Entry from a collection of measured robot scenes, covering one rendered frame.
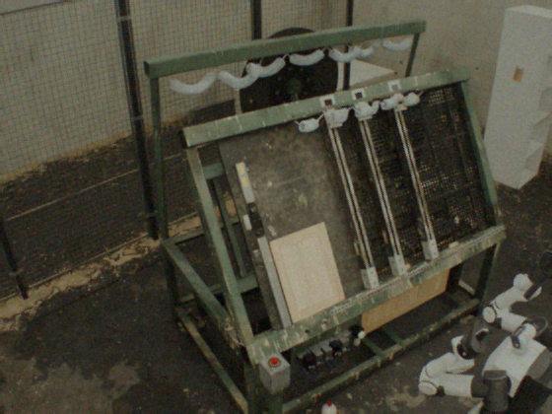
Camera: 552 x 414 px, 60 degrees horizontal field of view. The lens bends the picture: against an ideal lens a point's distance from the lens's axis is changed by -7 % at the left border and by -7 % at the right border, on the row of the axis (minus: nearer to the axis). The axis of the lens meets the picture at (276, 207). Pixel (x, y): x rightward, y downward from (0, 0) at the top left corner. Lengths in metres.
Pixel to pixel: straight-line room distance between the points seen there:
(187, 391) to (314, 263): 1.42
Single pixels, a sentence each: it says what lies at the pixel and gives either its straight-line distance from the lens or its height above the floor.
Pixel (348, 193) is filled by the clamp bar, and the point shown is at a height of 1.44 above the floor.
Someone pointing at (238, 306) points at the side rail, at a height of 1.10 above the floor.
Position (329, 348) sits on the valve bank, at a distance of 3.02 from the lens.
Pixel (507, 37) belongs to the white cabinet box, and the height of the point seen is 1.74.
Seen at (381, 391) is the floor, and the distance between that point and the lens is 3.83.
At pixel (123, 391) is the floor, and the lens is 3.93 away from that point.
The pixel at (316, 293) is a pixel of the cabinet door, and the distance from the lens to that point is 3.04.
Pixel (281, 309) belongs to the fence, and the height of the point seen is 1.00.
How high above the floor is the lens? 2.99
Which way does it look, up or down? 32 degrees down
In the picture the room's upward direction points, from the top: 1 degrees counter-clockwise
